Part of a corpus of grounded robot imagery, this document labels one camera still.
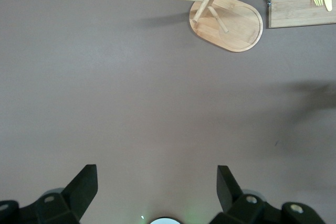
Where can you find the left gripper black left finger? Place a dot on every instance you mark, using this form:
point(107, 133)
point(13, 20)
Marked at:
point(71, 200)

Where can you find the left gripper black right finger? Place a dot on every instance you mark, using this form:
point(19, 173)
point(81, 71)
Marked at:
point(236, 205)

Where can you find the wooden mug tree stand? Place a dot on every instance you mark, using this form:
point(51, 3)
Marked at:
point(236, 32)

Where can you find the bamboo cutting board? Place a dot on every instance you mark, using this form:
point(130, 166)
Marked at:
point(294, 11)

